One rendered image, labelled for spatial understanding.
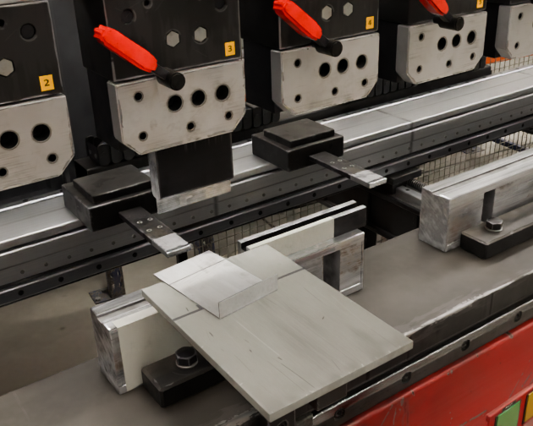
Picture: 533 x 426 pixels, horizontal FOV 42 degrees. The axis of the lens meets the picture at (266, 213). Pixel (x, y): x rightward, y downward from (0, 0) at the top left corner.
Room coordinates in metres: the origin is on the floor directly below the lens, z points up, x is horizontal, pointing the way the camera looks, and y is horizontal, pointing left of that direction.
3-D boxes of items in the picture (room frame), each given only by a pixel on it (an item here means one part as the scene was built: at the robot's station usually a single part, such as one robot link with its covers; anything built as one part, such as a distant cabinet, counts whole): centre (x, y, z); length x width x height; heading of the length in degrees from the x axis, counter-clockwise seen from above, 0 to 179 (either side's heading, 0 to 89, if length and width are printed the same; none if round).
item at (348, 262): (0.79, 0.04, 0.92); 0.39 x 0.06 x 0.10; 124
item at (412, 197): (1.41, -0.20, 0.81); 0.64 x 0.08 x 0.14; 34
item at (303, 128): (1.08, -0.10, 1.01); 0.26 x 0.12 x 0.05; 34
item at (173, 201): (0.76, 0.09, 1.13); 0.10 x 0.02 x 0.10; 124
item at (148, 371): (0.74, 0.02, 0.89); 0.30 x 0.05 x 0.03; 124
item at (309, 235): (0.83, -0.03, 0.99); 0.14 x 0.01 x 0.03; 124
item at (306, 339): (0.64, 0.00, 1.00); 0.26 x 0.18 x 0.01; 34
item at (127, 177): (0.89, 0.19, 1.01); 0.26 x 0.12 x 0.05; 34
